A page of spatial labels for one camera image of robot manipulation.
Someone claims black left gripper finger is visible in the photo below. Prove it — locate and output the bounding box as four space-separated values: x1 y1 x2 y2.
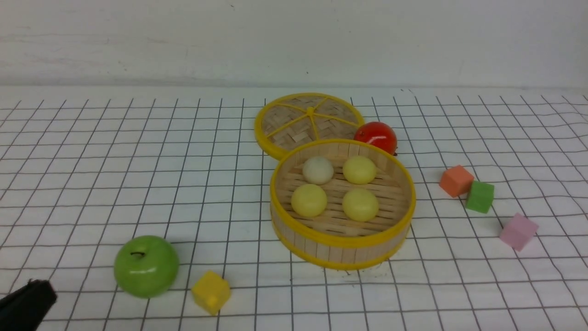
0 279 57 331

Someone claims yellow bun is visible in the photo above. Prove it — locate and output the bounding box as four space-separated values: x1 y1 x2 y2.
290 183 328 218
342 188 379 222
342 155 377 185

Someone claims white bun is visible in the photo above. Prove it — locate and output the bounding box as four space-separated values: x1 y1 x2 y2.
302 156 334 186

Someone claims bamboo steamer lid yellow rim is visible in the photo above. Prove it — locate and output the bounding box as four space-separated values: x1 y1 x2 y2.
254 92 365 160

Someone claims bamboo steamer tray yellow rim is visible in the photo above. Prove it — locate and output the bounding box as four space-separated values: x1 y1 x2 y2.
269 140 416 270

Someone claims green apple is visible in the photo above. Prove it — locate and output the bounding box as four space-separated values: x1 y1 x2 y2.
113 235 179 299

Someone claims yellow cube block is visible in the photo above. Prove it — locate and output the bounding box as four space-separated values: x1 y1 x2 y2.
191 270 231 316

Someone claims red tomato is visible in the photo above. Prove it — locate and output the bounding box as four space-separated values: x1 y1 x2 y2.
354 121 398 156

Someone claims orange cube block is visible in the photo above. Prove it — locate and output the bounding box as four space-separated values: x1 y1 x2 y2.
439 165 475 198

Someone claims green cube block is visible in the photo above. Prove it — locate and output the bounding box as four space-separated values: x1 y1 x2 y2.
465 180 494 214

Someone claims pink cube block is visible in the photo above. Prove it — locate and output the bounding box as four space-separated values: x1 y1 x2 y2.
499 212 539 251

